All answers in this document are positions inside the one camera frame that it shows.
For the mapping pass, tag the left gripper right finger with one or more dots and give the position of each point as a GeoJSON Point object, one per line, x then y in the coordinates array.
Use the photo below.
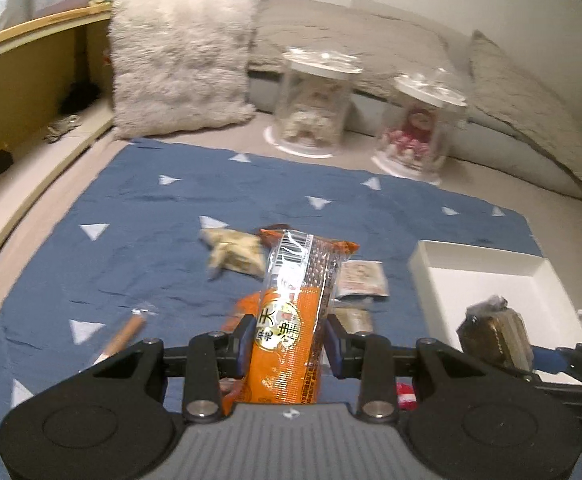
{"type": "Point", "coordinates": [367, 357]}

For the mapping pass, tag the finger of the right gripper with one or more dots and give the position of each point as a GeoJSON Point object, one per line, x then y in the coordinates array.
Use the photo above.
{"type": "Point", "coordinates": [552, 361]}

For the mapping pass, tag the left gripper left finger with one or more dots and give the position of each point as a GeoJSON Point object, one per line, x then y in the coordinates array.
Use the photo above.
{"type": "Point", "coordinates": [210, 358]}

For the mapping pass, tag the silver brown cake packet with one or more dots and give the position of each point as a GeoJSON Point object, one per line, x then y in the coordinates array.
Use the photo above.
{"type": "Point", "coordinates": [354, 320]}

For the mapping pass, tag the small red candy packet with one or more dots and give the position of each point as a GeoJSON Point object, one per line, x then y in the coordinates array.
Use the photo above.
{"type": "Point", "coordinates": [406, 396]}

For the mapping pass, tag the brown cake clear wrapper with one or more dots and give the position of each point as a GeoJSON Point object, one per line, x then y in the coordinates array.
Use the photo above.
{"type": "Point", "coordinates": [496, 334]}

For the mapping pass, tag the beige printed snack packet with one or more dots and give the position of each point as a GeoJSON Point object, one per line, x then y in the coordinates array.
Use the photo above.
{"type": "Point", "coordinates": [362, 278]}

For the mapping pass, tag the orange long snack pack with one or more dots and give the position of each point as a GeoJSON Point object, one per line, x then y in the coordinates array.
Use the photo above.
{"type": "Point", "coordinates": [290, 312]}

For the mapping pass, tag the cream gold-print snack bag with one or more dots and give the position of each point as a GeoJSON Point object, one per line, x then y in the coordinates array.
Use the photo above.
{"type": "Point", "coordinates": [233, 251]}

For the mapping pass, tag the white cardboard tray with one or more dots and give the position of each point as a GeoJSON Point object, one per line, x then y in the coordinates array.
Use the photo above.
{"type": "Point", "coordinates": [451, 277]}

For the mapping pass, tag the dark brown chocolate packet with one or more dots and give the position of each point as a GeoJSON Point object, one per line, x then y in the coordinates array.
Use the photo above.
{"type": "Point", "coordinates": [270, 236]}

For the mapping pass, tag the blue triangle-pattern quilt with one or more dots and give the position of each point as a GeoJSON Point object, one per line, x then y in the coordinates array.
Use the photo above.
{"type": "Point", "coordinates": [132, 242]}

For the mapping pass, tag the grey folded duvet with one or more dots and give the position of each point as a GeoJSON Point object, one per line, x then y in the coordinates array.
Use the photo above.
{"type": "Point", "coordinates": [475, 143]}

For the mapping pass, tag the clear case red doll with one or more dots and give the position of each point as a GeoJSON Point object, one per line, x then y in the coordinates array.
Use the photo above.
{"type": "Point", "coordinates": [422, 114]}

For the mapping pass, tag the clear case white doll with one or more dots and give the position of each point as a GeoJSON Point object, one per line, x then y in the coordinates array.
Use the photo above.
{"type": "Point", "coordinates": [313, 102]}

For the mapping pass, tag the beige flat pillow right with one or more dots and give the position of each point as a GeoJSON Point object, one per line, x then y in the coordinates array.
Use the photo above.
{"type": "Point", "coordinates": [505, 91]}

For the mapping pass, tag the beige flat pillow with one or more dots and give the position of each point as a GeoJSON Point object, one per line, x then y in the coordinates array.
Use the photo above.
{"type": "Point", "coordinates": [505, 91]}
{"type": "Point", "coordinates": [385, 47]}

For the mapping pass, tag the small figurine on shelf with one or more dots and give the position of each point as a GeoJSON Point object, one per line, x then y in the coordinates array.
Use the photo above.
{"type": "Point", "coordinates": [60, 127]}

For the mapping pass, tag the white fluffy pillow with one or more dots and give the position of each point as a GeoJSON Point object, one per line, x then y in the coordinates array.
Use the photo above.
{"type": "Point", "coordinates": [180, 65]}

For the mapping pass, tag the beige flat pillow left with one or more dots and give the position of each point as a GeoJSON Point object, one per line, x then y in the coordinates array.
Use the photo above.
{"type": "Point", "coordinates": [385, 47]}

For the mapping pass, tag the wooden bed-side shelf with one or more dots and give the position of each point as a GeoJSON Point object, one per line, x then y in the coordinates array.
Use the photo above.
{"type": "Point", "coordinates": [39, 62]}

